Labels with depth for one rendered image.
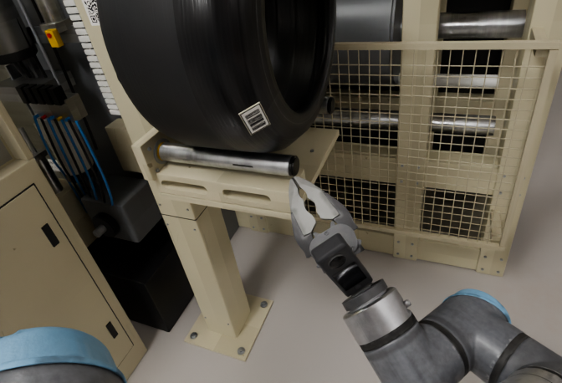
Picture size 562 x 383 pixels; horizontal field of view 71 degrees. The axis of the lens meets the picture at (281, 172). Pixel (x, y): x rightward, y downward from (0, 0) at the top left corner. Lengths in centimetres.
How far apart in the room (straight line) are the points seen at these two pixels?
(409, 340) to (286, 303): 115
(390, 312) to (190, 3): 51
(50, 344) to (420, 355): 45
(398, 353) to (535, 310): 124
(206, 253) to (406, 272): 89
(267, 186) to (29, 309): 75
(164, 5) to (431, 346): 61
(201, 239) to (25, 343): 97
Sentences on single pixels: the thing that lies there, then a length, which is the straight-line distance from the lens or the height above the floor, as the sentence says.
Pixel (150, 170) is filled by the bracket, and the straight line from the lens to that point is 97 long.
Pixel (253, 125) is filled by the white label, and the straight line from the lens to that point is 68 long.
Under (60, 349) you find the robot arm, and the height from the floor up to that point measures 115.
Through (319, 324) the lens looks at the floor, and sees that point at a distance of 164.
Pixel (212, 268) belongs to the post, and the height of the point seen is 41.
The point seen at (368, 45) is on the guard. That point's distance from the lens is 116.
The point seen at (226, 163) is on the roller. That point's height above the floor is 90.
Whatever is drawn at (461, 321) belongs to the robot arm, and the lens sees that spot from 66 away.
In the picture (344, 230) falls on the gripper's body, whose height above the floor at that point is 95.
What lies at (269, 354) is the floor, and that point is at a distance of 160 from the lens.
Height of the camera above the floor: 136
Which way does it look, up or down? 35 degrees down
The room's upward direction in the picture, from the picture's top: 9 degrees counter-clockwise
